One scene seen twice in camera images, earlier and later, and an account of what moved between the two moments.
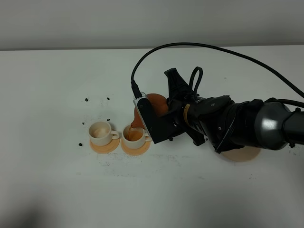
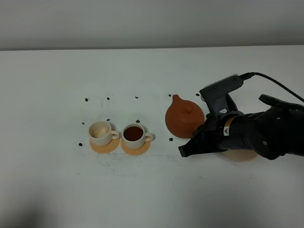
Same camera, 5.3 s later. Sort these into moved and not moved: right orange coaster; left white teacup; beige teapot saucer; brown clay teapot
Moved: brown clay teapot
Not moved: beige teapot saucer; left white teacup; right orange coaster
